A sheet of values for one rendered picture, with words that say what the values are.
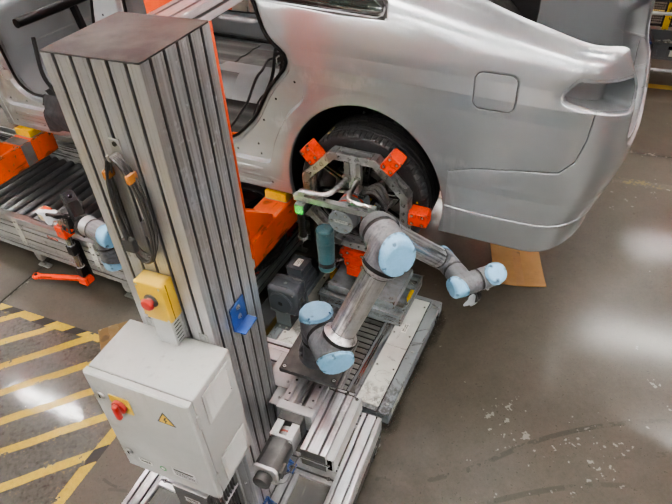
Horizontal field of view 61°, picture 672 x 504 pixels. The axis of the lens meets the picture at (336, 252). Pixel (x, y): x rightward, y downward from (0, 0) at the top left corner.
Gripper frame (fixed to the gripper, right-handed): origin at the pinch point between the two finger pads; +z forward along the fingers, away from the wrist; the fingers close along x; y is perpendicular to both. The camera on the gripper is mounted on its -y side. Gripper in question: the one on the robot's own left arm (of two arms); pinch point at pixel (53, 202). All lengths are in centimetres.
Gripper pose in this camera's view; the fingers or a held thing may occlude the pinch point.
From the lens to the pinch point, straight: 240.8
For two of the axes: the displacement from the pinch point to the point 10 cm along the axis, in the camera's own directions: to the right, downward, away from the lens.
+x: 6.0, -4.3, 6.8
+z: -8.0, -3.6, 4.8
